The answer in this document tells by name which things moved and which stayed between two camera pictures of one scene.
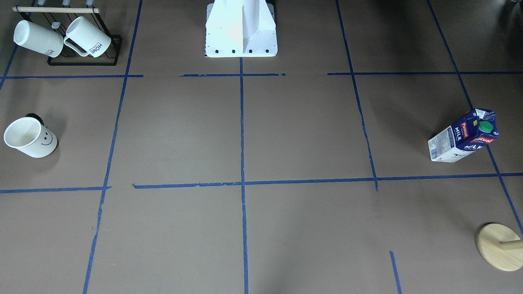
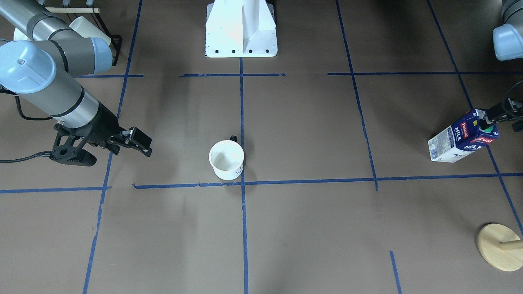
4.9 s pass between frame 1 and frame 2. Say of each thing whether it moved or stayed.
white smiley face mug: moved
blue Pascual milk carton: stayed
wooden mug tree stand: stayed
